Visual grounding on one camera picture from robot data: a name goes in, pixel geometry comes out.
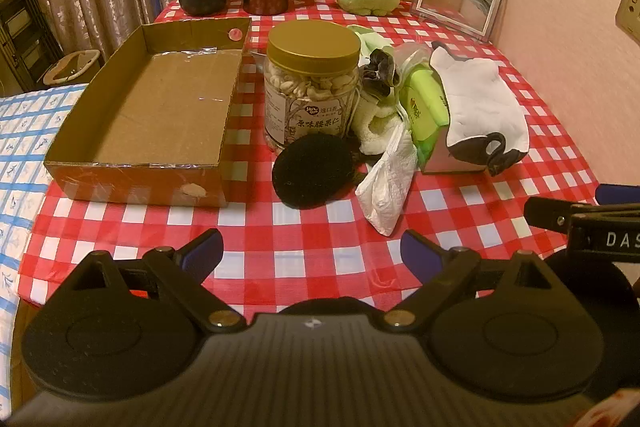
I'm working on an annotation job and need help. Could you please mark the black round fuzzy pad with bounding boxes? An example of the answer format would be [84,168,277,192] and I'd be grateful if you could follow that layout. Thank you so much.
[271,133,357,210]

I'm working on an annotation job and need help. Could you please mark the gold wall socket with switch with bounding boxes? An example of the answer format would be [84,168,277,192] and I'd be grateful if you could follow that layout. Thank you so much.
[615,0,640,42]

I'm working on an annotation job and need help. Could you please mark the black folding ladder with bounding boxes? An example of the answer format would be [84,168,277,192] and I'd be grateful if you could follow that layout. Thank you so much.
[0,0,63,95]

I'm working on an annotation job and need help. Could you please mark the red checked tablecloth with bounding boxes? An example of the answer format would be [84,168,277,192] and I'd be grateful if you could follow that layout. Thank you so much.
[17,0,608,323]

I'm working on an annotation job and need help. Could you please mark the white wrapper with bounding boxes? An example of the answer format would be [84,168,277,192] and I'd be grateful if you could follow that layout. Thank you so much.
[355,124,420,237]

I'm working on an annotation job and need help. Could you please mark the pale green cloth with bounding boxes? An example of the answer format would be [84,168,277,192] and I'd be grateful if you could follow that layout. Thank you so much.
[346,24,396,58]

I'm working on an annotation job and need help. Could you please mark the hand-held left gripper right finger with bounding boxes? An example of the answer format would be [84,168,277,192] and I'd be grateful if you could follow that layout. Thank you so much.
[382,229,566,333]

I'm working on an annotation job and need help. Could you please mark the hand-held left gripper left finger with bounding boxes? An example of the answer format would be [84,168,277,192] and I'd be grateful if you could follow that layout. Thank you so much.
[60,228,248,333]

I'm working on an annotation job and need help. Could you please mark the green tissue pack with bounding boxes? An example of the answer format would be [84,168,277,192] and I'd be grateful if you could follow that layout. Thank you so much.
[400,62,488,175]

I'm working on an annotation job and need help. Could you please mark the white cloth with dark trim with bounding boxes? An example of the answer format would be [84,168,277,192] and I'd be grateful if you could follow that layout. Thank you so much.
[429,42,531,178]

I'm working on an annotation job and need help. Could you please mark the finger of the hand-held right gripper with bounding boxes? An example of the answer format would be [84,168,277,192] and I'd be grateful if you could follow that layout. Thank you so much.
[597,183,640,208]
[524,196,601,233]

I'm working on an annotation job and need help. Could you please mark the nut jar with gold lid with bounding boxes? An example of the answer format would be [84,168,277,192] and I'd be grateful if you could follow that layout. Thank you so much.
[261,21,362,154]

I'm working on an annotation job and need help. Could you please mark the clear plastic bag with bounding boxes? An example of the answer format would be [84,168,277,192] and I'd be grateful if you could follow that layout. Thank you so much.
[392,44,436,82]

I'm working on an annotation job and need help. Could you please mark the beige floor basket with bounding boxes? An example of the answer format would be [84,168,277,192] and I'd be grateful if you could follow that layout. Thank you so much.
[42,49,102,86]

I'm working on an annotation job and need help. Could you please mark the brown cardboard box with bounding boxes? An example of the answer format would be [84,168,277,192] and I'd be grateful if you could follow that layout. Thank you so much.
[44,17,252,209]

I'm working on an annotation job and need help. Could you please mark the cream terry towel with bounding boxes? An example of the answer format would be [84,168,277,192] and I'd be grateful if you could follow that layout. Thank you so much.
[350,99,413,158]

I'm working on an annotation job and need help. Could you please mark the black hair scrunchie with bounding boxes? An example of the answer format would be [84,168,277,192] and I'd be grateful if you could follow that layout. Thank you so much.
[361,48,401,100]

